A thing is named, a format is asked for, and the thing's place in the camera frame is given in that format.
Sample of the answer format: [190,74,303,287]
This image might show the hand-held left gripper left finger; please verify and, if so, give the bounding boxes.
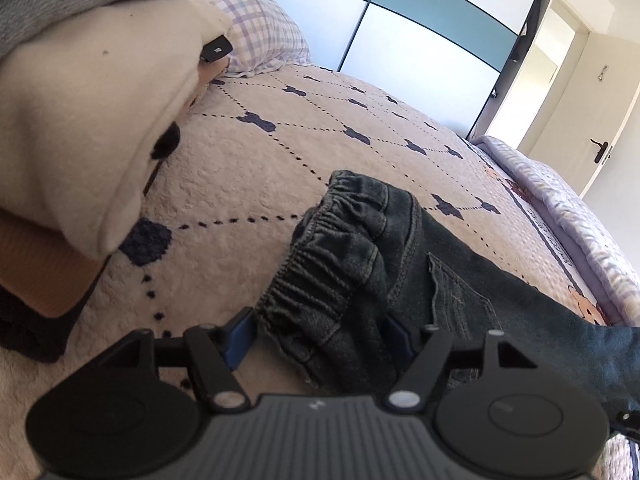
[95,306,258,413]

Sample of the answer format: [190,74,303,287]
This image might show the black door handle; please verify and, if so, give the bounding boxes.
[590,137,613,165]

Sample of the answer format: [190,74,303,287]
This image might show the cream folded garment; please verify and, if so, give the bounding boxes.
[0,0,234,261]

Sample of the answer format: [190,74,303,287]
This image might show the dark folded garment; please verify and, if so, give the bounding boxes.
[0,270,113,363]

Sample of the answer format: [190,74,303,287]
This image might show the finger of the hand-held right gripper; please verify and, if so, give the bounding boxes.
[614,407,640,443]

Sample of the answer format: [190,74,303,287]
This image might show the pink quilted bed cover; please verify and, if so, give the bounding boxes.
[0,62,640,480]

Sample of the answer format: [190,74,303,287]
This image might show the white door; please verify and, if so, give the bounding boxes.
[517,35,640,198]

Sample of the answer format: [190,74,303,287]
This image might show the purple checked blanket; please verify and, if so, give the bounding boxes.
[470,135,640,328]

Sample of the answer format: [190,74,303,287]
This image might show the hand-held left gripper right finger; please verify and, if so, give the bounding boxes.
[382,316,539,412]

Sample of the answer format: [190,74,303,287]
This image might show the white and teal wardrobe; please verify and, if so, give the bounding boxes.
[235,0,563,141]

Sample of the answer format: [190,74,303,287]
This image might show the purple plaid pillow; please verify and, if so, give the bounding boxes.
[192,0,313,78]

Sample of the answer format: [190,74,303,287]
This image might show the dark blue denim jeans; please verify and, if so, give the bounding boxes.
[255,170,640,436]

